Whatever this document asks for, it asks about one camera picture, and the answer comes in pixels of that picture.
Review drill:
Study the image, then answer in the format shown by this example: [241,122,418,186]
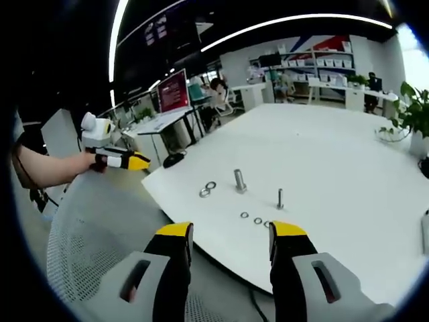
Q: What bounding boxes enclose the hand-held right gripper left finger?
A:
[88,221,194,322]

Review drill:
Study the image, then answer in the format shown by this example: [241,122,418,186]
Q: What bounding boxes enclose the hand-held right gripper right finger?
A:
[269,220,397,322]

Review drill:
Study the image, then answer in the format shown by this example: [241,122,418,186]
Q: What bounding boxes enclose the large threaded steel stud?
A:
[233,168,249,195]

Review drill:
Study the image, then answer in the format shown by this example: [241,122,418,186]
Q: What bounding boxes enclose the person's left hand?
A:
[78,152,109,174]

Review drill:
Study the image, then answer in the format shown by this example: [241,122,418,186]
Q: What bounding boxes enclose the black computer mouse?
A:
[162,154,187,169]

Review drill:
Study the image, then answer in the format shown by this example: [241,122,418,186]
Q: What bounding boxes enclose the small green plants on desk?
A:
[133,107,156,123]

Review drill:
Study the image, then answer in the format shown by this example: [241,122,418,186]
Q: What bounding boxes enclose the white desk with black legs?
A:
[136,105,206,158]

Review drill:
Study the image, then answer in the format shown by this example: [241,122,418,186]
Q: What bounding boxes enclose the white mesh office chair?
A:
[46,172,269,322]

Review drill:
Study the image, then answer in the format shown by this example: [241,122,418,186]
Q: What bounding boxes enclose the monitor with red screen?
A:
[156,68,188,114]

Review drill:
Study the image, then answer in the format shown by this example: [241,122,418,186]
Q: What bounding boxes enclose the curved ceiling light strip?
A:
[108,0,135,107]
[200,13,393,54]

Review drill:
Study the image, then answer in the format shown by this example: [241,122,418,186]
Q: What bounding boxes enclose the white swivel chair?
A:
[213,87,245,117]

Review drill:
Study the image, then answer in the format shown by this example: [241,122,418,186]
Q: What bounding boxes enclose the hanging ceiling display screen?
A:
[143,14,169,47]

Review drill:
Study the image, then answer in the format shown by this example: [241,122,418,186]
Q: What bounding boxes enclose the long white background desk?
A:
[307,78,400,117]

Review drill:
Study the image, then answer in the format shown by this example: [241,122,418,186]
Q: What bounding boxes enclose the large green potted plant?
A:
[377,81,429,159]

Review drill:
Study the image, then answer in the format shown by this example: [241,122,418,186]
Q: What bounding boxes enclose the small green desk plant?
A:
[347,74,369,90]

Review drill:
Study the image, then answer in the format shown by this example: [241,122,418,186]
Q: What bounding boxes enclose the shelf with white bins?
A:
[248,43,357,102]

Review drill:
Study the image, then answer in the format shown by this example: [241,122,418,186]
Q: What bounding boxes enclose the black cable under table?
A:
[248,288,269,318]

